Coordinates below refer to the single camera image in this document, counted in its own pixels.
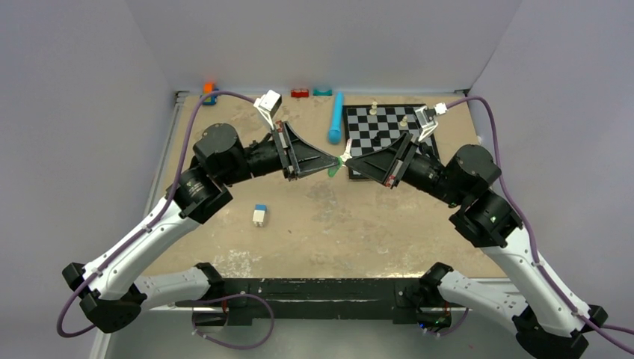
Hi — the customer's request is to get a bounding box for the aluminium frame rail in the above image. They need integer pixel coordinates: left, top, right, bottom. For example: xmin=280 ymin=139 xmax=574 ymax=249
xmin=89 ymin=277 xmax=180 ymax=359

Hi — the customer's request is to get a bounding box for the teal toy piece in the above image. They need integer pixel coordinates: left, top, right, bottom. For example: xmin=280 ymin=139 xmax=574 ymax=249
xmin=313 ymin=87 xmax=333 ymax=96

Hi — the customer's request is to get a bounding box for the red toy brick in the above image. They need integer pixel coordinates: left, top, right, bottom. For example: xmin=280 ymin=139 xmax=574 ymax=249
xmin=290 ymin=88 xmax=310 ymax=98

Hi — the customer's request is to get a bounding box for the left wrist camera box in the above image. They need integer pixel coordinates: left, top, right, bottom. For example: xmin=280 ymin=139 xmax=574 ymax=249
xmin=253 ymin=90 xmax=283 ymax=132

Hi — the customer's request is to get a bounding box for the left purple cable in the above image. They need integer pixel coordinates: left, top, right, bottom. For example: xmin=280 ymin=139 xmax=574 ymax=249
xmin=56 ymin=90 xmax=259 ymax=338

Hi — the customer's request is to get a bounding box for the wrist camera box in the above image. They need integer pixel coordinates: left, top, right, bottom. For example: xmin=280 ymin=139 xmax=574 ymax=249
xmin=414 ymin=102 xmax=447 ymax=143
xmin=253 ymin=90 xmax=283 ymax=132

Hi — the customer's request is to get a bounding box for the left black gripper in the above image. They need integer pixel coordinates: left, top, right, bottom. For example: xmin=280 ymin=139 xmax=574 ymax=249
xmin=219 ymin=120 xmax=338 ymax=186

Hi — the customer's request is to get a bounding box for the white blue toy brick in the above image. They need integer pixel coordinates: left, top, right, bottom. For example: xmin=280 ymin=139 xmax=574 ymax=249
xmin=252 ymin=204 xmax=267 ymax=227

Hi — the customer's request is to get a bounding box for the blue orange toy car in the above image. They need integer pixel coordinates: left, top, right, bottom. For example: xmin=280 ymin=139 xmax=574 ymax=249
xmin=201 ymin=82 xmax=218 ymax=106

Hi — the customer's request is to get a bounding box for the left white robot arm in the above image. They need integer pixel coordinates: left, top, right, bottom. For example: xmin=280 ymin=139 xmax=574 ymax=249
xmin=63 ymin=121 xmax=339 ymax=333

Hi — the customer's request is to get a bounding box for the blue cylinder tool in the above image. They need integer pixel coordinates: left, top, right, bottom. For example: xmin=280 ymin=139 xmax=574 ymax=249
xmin=327 ymin=92 xmax=344 ymax=144

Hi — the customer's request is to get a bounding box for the black white chessboard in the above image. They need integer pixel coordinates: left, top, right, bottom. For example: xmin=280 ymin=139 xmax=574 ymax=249
xmin=342 ymin=104 xmax=444 ymax=190

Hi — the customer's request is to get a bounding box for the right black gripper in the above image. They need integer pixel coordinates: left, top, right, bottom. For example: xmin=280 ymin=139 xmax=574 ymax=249
xmin=345 ymin=131 xmax=465 ymax=207

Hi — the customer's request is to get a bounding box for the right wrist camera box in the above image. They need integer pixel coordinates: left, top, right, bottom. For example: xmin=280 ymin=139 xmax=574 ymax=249
xmin=414 ymin=102 xmax=447 ymax=143

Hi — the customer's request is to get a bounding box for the white chess pawn far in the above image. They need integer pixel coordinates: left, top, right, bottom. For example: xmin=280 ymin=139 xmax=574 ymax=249
xmin=369 ymin=101 xmax=378 ymax=116

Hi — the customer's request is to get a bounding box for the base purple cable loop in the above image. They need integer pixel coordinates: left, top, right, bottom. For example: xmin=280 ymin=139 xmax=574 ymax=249
xmin=190 ymin=291 xmax=275 ymax=351

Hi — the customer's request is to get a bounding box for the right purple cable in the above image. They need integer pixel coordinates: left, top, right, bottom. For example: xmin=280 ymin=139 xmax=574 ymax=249
xmin=443 ymin=96 xmax=634 ymax=354

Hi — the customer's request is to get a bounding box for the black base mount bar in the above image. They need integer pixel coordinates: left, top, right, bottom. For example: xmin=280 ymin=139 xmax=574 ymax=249
xmin=177 ymin=278 xmax=452 ymax=332

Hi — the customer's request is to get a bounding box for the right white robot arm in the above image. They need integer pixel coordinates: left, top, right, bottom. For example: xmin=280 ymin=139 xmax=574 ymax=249
xmin=346 ymin=135 xmax=608 ymax=358

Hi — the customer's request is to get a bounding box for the black chess piece upper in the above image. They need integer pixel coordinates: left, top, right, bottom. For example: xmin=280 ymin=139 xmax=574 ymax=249
xmin=371 ymin=132 xmax=381 ymax=146

